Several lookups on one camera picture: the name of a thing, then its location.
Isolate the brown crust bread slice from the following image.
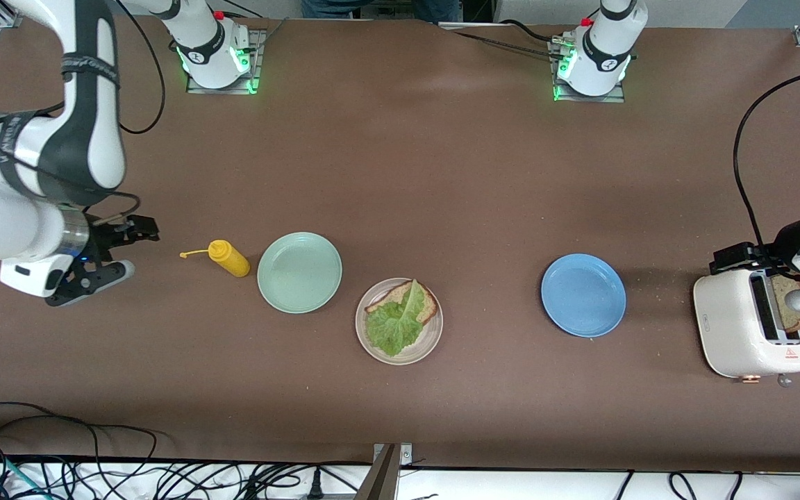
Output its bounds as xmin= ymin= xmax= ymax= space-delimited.
xmin=365 ymin=281 xmax=440 ymax=326
xmin=769 ymin=274 xmax=800 ymax=333

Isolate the yellow mustard squeeze bottle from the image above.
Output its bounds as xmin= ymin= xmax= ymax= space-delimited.
xmin=179 ymin=240 xmax=251 ymax=278

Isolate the green lettuce leaf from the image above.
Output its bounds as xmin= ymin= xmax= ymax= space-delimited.
xmin=365 ymin=279 xmax=423 ymax=357

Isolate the blue plate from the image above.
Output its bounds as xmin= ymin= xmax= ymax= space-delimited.
xmin=541 ymin=253 xmax=627 ymax=339

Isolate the mint green plate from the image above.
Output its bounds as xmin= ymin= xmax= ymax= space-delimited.
xmin=257 ymin=231 xmax=343 ymax=315

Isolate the beige plate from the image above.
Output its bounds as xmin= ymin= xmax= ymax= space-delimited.
xmin=355 ymin=278 xmax=444 ymax=366

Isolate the white toaster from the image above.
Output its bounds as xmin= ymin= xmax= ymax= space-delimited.
xmin=693 ymin=266 xmax=800 ymax=388

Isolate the person in blue jeans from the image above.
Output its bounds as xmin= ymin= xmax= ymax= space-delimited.
xmin=301 ymin=0 xmax=497 ymax=24

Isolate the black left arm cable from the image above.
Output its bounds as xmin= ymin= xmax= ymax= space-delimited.
xmin=732 ymin=66 xmax=800 ymax=261

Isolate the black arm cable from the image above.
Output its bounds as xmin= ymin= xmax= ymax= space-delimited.
xmin=87 ymin=0 xmax=166 ymax=223
xmin=732 ymin=66 xmax=800 ymax=261

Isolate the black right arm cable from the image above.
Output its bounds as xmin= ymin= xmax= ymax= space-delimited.
xmin=87 ymin=0 xmax=166 ymax=223

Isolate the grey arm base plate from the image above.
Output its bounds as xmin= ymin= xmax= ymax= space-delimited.
xmin=548 ymin=38 xmax=626 ymax=103
xmin=185 ymin=29 xmax=262 ymax=95

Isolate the black looped floor cable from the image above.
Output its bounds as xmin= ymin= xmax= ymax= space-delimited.
xmin=0 ymin=401 xmax=159 ymax=460

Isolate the teal cable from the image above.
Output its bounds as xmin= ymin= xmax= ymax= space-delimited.
xmin=0 ymin=451 xmax=50 ymax=500

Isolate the black base power cable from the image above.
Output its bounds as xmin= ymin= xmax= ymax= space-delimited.
xmin=452 ymin=30 xmax=567 ymax=60

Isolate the grey metal camera post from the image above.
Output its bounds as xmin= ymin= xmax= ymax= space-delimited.
xmin=356 ymin=442 xmax=415 ymax=500

